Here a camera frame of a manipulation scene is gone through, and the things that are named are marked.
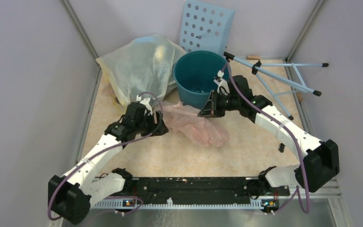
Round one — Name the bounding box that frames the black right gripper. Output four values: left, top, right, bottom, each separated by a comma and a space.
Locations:
198, 89, 241, 118

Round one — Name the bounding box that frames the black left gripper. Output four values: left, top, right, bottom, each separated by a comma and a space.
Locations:
135, 110, 168, 137

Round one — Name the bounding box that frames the pink plastic trash bag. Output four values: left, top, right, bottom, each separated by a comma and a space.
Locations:
162, 101, 230, 147

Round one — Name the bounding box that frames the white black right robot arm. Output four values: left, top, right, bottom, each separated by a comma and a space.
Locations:
198, 75, 339, 195

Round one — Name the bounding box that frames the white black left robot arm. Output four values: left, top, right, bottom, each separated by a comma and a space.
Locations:
47, 98, 167, 225

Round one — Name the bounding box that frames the teal plastic trash bin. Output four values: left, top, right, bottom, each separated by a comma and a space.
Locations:
173, 51, 226, 109

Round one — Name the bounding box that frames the large translucent filled bag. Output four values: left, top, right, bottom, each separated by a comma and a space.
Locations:
96, 35, 186, 106

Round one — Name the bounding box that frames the light blue folding tripod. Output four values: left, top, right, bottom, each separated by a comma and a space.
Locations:
223, 52, 329, 120

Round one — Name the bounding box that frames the small wooden block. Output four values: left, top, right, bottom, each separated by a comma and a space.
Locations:
246, 55, 260, 61

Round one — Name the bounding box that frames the small black plastic piece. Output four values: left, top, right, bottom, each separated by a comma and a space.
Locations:
278, 143, 285, 153

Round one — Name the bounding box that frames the light blue perforated panel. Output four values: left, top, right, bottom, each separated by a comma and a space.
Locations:
179, 0, 235, 56

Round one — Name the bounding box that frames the aluminium frame rail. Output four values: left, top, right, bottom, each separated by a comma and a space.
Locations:
51, 0, 101, 175

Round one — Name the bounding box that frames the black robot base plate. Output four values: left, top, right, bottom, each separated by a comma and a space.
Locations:
112, 168, 290, 206

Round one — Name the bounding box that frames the white toothed cable strip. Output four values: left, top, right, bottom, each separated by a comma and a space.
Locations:
92, 199, 264, 210

